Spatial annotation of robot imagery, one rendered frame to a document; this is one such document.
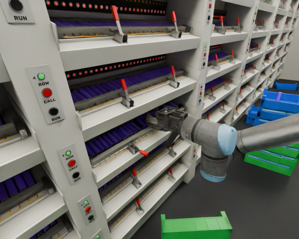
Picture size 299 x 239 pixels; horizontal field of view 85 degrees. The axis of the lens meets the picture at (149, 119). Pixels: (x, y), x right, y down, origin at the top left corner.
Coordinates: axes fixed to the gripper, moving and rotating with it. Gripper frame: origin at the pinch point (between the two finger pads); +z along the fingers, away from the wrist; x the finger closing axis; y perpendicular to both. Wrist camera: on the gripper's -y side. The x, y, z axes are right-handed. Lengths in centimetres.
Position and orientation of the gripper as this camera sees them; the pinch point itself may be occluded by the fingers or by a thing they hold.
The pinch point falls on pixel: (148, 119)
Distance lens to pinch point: 74.8
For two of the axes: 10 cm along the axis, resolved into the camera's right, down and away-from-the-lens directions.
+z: -7.3, -2.4, 6.4
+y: -0.8, -9.0, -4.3
